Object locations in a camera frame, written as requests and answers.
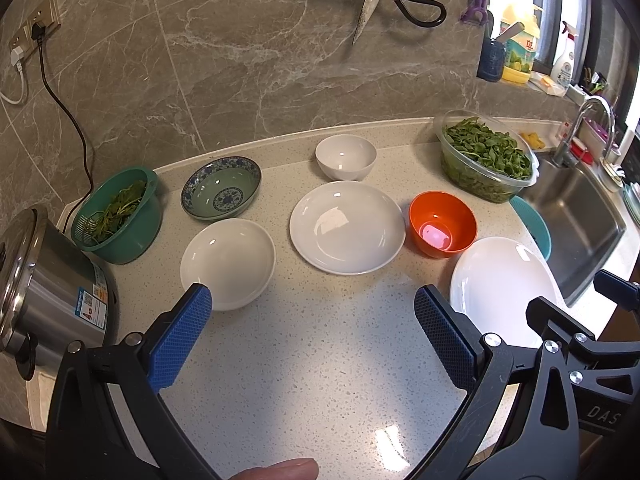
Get white plate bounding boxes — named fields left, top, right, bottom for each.
left=180, top=218, right=276, bottom=312
left=288, top=181, right=406, bottom=276
left=449, top=236, right=565, bottom=349

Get orange plastic bowl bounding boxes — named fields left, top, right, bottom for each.
left=408, top=191, right=477, bottom=259

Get blue green patterned bowl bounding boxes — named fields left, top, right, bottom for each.
left=180, top=156, right=262, bottom=222

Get small white bowl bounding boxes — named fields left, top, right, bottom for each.
left=314, top=134, right=378, bottom=181

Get person's left hand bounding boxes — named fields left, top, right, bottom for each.
left=230, top=457, right=319, bottom=480

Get stainless steel sink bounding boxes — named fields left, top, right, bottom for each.
left=520, top=153, right=625, bottom=306

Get stainless steel rice cooker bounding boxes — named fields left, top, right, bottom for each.
left=1, top=205, right=117, bottom=382

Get green plastic colander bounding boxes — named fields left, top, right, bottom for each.
left=70, top=166, right=162, bottom=264

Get leafy greens in colander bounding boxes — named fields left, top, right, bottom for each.
left=87, top=180, right=146, bottom=244

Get chrome faucet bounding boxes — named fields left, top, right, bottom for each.
left=551, top=94, right=618, bottom=169

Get yellow sponge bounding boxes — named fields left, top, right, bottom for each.
left=520, top=132, right=546, bottom=151

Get clear bowl of greens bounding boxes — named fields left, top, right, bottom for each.
left=433, top=110, right=539, bottom=204

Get white spray bottle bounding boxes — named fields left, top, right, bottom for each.
left=550, top=21, right=577, bottom=91

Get yellow dish soap bottle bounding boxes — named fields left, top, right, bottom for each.
left=500, top=4, right=540, bottom=84

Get blue utensil cup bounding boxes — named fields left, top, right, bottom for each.
left=477, top=22, right=525, bottom=82

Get white power cable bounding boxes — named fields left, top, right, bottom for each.
left=0, top=45, right=30, bottom=106

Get wall power socket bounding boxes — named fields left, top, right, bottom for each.
left=7, top=0, right=63, bottom=58

